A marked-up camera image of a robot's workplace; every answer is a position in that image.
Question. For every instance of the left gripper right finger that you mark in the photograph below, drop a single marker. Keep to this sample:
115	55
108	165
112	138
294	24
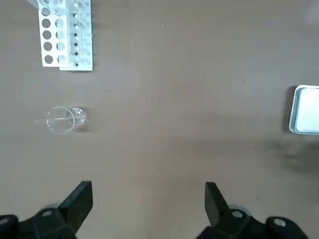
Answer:
224	221

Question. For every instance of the white test tube rack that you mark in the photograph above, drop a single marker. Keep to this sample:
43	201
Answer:
67	37

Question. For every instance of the large glass beaker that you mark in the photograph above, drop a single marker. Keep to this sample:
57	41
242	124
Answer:
74	119

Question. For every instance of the glass stirring rod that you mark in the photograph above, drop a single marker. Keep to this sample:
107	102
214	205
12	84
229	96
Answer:
41	121

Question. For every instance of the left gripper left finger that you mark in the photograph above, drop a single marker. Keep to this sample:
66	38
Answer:
62	219

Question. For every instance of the silver digital balance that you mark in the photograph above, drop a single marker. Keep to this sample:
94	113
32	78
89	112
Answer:
307	109

